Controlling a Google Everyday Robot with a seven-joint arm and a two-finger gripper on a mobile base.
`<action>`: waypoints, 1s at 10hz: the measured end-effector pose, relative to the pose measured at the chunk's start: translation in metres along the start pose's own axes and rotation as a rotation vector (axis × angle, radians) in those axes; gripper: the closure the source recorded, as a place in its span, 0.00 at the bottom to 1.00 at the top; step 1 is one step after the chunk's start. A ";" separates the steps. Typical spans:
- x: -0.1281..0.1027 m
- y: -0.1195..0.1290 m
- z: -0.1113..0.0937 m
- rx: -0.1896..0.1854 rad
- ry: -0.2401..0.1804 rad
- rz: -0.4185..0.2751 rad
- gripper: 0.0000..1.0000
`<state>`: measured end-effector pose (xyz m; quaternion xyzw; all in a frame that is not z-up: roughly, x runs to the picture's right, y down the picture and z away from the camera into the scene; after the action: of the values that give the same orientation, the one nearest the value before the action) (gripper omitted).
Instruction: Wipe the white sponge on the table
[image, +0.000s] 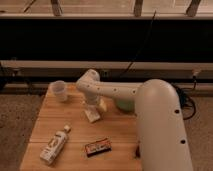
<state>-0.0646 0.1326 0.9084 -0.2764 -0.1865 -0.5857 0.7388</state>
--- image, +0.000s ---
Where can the wall power outlet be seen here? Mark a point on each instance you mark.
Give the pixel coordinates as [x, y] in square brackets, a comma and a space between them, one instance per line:
[106, 73]

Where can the brown red sausage toy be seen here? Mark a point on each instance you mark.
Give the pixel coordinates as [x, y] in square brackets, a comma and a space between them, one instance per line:
[137, 152]

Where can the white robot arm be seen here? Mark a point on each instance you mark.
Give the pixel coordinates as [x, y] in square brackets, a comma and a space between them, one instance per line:
[161, 131]

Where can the white sponge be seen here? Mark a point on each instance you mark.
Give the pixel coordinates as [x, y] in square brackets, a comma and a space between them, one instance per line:
[92, 114]

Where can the dark snack bar packet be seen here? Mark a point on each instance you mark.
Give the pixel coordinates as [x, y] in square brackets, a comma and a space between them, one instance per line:
[98, 147]

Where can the green ceramic bowl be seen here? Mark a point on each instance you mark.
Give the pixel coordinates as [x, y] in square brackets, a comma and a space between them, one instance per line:
[126, 106]

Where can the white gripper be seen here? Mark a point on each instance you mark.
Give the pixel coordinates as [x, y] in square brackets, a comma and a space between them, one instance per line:
[93, 99]

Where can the white drink bottle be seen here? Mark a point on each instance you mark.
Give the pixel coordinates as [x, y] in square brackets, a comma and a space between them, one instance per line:
[55, 145]

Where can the translucent plastic cup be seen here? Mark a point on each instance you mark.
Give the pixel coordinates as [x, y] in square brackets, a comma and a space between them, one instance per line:
[59, 90]

